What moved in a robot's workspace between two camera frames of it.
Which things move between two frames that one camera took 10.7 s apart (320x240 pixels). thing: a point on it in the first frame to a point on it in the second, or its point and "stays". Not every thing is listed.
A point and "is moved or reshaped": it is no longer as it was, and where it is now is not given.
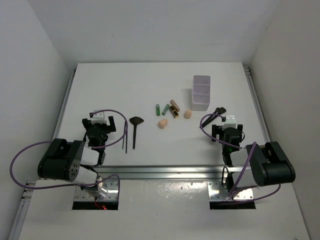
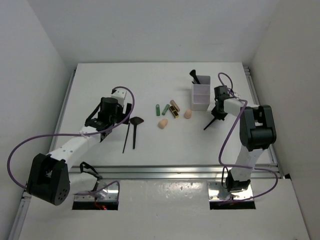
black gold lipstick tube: x=174 y=112 stays
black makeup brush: x=222 y=110 is moved or reshaped
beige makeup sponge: x=188 y=114 stays
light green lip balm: x=165 y=110 stays
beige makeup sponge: x=162 y=123 stays
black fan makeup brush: x=135 y=120 stays
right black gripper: x=217 y=130 to x=215 y=114
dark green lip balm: x=158 y=110 stays
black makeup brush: x=217 y=110 to x=192 y=73
